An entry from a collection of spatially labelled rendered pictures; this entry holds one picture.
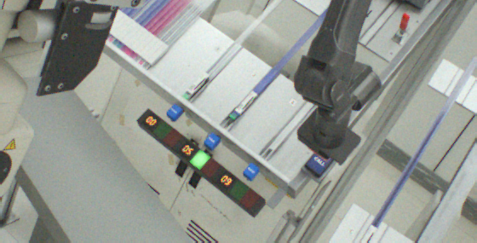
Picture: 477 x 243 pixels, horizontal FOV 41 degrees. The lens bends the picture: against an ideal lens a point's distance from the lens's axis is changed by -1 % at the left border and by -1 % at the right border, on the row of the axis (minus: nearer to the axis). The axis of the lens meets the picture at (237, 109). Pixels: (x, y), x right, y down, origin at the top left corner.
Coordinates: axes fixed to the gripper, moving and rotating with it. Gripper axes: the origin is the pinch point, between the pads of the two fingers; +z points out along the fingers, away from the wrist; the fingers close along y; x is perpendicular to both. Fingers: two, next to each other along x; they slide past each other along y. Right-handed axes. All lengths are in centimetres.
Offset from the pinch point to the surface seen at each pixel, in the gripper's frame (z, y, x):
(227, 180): 13.8, 15.1, 12.5
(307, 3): 11.2, 28.5, -33.2
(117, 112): 58, 68, 6
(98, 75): 126, 122, -17
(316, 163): 8.2, 1.7, -0.6
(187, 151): 13.5, 26.0, 12.9
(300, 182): 11.7, 2.3, 3.8
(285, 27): 172, 92, -113
